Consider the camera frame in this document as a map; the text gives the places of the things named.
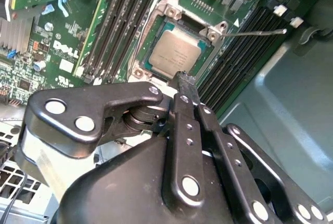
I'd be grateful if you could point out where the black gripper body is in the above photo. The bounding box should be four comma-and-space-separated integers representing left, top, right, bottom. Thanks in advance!
56, 138, 247, 224

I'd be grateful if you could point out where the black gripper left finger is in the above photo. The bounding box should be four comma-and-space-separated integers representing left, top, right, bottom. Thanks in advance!
14, 71, 208, 208

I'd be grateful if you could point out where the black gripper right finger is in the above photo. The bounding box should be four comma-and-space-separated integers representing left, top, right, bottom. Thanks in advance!
186, 72, 329, 224

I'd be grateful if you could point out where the thin metal locking lever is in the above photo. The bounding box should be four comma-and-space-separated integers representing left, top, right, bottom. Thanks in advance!
221, 28, 288, 38
134, 0, 158, 63

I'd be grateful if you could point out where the silver CPU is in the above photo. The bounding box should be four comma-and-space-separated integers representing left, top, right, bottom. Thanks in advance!
148, 29, 209, 79

